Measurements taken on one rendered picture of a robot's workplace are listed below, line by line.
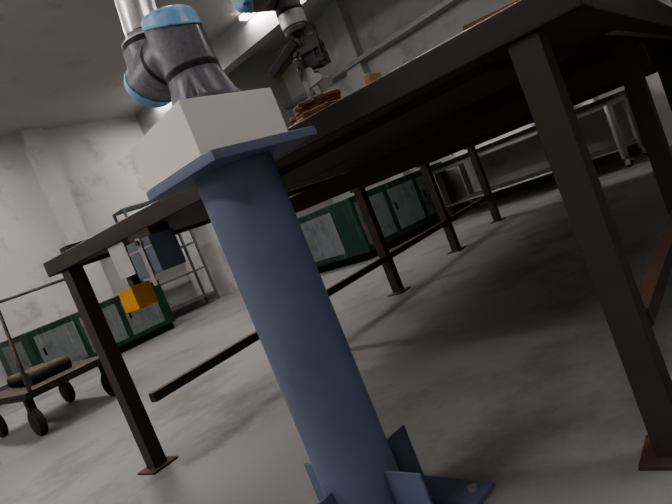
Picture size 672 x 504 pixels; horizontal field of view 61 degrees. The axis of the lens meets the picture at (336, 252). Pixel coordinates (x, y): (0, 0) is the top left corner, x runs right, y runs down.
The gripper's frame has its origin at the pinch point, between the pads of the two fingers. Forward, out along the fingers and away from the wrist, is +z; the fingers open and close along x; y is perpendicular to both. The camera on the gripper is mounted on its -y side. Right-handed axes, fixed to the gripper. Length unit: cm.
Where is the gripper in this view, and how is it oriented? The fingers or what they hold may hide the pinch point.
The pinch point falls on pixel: (316, 100)
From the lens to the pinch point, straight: 165.3
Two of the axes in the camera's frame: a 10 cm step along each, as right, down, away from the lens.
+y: 8.9, -3.3, -3.2
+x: 2.7, -1.8, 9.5
